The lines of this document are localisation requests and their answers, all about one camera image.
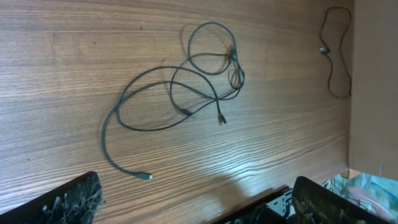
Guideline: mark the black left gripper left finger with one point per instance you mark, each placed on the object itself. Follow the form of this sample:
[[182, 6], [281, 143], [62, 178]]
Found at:
[[73, 202]]

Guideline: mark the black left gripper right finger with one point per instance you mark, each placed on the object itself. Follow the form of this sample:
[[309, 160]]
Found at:
[[316, 204]]

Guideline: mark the colourful clutter beside table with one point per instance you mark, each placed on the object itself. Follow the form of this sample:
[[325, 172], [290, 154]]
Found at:
[[377, 195]]

